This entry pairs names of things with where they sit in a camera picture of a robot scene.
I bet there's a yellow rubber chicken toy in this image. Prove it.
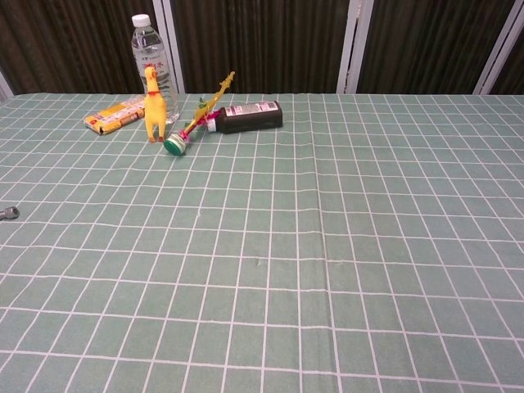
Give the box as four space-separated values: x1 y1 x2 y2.
142 66 169 144

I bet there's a colourful plastic stick toy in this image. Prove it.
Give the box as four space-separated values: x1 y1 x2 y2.
163 70 237 157

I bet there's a dark bottle with label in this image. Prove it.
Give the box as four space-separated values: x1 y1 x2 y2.
206 100 285 136

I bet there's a green checked tablecloth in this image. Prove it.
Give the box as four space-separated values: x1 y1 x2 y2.
0 92 524 393

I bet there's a yellow snack package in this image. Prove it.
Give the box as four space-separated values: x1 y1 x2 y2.
83 94 147 137

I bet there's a clear plastic water bottle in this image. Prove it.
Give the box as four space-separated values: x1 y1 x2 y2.
130 13 182 123

